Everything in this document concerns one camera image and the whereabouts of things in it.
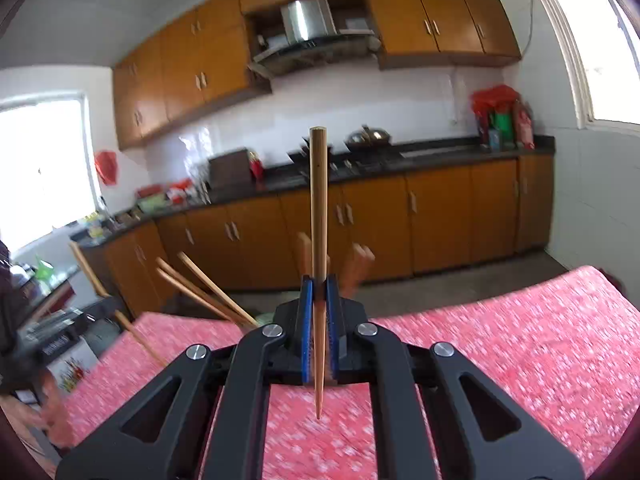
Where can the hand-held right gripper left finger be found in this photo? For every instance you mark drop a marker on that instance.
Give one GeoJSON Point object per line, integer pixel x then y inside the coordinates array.
{"type": "Point", "coordinates": [307, 330]}

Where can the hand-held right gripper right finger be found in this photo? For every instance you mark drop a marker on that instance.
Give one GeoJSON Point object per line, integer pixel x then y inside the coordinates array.
{"type": "Point", "coordinates": [334, 330]}

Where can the light bamboo chopstick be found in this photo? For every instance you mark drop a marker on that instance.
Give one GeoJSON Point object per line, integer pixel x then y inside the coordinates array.
{"type": "Point", "coordinates": [220, 290]}
{"type": "Point", "coordinates": [90, 272]}
{"type": "Point", "coordinates": [359, 265]}
{"type": "Point", "coordinates": [195, 300]}
{"type": "Point", "coordinates": [303, 255]}
{"type": "Point", "coordinates": [200, 292]}
{"type": "Point", "coordinates": [318, 210]}

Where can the person's left hand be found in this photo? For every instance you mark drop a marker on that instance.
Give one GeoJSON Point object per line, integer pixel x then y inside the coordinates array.
{"type": "Point", "coordinates": [57, 410]}

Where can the cluttered side table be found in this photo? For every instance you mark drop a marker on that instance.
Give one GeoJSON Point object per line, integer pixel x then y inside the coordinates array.
{"type": "Point", "coordinates": [45, 300]}

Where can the yellow green dish sponge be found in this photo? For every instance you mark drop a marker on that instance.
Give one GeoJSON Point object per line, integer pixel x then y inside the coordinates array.
{"type": "Point", "coordinates": [95, 227]}

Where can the metal faucet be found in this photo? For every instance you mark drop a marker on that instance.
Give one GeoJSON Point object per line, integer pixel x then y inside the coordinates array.
{"type": "Point", "coordinates": [106, 212]}

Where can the brown lower kitchen cabinets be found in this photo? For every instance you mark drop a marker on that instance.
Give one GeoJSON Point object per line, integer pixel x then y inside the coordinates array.
{"type": "Point", "coordinates": [450, 220]}

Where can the brown kitchen cabinets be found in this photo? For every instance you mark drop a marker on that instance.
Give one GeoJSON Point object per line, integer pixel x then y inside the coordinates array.
{"type": "Point", "coordinates": [450, 220]}
{"type": "Point", "coordinates": [425, 10]}

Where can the green plastic basin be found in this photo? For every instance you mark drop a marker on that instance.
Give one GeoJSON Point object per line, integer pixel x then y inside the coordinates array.
{"type": "Point", "coordinates": [152, 204]}

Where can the red floral tablecloth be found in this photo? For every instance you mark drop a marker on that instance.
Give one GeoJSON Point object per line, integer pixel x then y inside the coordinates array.
{"type": "Point", "coordinates": [500, 360]}

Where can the window above sink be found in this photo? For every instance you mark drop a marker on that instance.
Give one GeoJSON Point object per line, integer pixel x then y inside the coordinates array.
{"type": "Point", "coordinates": [40, 170]}

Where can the black gas stove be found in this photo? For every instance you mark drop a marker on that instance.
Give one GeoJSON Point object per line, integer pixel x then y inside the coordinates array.
{"type": "Point", "coordinates": [360, 162]}

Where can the red plastic basin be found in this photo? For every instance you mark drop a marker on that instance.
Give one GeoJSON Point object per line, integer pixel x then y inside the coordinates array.
{"type": "Point", "coordinates": [149, 191]}

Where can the red bottle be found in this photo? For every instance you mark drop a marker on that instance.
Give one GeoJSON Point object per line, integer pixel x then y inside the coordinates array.
{"type": "Point", "coordinates": [256, 166]}

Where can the dark wooden cutting board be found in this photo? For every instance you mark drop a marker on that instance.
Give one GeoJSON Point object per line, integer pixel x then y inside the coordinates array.
{"type": "Point", "coordinates": [229, 167]}

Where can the steel cups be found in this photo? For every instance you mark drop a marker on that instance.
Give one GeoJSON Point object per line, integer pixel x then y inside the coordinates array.
{"type": "Point", "coordinates": [201, 182]}

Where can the red and white plastic bag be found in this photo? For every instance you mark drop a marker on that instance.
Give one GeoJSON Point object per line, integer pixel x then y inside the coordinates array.
{"type": "Point", "coordinates": [181, 192]}

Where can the black wok with lid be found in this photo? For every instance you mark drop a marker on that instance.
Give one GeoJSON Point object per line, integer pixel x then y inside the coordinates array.
{"type": "Point", "coordinates": [369, 137]}

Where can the black kitchen countertop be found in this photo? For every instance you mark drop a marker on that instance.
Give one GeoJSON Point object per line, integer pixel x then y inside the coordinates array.
{"type": "Point", "coordinates": [440, 152]}

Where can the red bag with bottles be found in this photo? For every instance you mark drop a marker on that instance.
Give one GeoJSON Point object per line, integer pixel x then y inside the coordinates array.
{"type": "Point", "coordinates": [500, 115]}

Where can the steel range hood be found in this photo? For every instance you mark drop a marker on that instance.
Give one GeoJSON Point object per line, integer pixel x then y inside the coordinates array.
{"type": "Point", "coordinates": [305, 35]}

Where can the brown upper kitchen cabinets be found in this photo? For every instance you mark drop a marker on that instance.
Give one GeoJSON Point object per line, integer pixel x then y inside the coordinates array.
{"type": "Point", "coordinates": [425, 10]}

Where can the large side window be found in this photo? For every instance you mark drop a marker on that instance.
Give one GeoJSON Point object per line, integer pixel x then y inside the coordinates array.
{"type": "Point", "coordinates": [605, 40]}

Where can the red bag on wall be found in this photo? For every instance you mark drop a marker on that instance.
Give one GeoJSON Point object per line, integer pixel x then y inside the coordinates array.
{"type": "Point", "coordinates": [106, 166]}

